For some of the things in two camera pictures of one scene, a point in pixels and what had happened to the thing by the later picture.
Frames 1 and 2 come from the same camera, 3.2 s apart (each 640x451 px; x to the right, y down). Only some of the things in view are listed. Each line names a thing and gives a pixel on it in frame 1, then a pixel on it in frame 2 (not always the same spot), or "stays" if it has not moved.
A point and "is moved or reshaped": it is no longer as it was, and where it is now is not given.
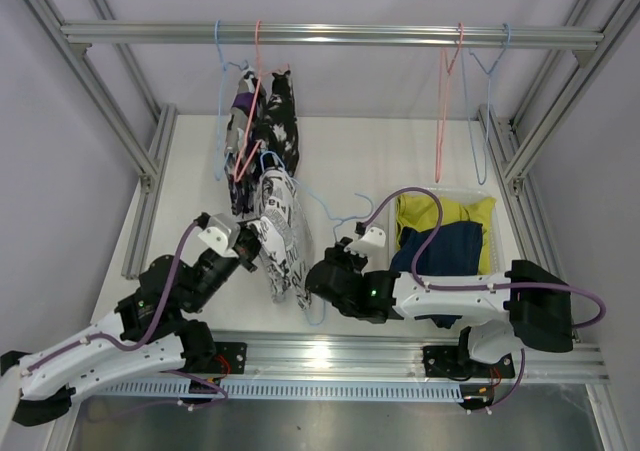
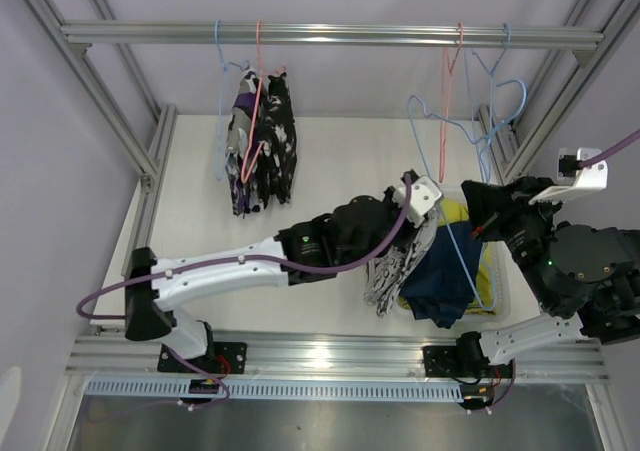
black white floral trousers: [276, 130] stays
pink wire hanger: [240, 173] is moved or reshaped
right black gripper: [335, 253] to [487, 202]
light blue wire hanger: [225, 66] stays
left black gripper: [247, 246] to [391, 201]
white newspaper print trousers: [284, 236] to [387, 274]
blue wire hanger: [335, 219] to [492, 307]
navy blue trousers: [454, 251] stays
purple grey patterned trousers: [243, 143] stays
